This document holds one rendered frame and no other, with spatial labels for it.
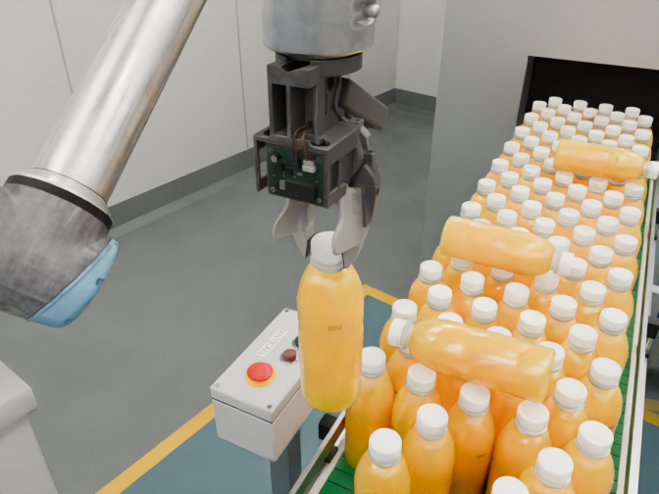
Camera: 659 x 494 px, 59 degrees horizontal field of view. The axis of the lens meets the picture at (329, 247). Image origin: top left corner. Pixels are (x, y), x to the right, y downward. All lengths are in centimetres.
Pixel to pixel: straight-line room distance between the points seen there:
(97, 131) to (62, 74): 232
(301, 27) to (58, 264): 50
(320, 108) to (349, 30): 6
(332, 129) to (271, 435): 46
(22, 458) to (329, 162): 68
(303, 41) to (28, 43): 272
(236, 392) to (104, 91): 47
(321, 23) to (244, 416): 54
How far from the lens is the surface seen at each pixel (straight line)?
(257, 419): 81
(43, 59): 316
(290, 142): 47
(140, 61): 95
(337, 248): 52
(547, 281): 105
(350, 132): 49
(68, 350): 275
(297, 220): 58
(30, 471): 101
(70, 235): 84
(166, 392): 242
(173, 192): 372
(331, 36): 45
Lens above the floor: 168
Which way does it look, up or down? 32 degrees down
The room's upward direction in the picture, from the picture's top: straight up
